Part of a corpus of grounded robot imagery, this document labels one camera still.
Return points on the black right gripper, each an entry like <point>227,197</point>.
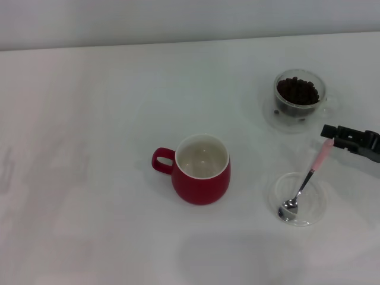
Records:
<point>372,145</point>

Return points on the small clear glass dish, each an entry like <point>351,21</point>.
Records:
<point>314,205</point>

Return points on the red ceramic mug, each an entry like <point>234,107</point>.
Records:
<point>202,187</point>

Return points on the coffee bean pile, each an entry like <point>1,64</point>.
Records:
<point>298,92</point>

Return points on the clear glass cup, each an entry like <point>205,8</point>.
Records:
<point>280,104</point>

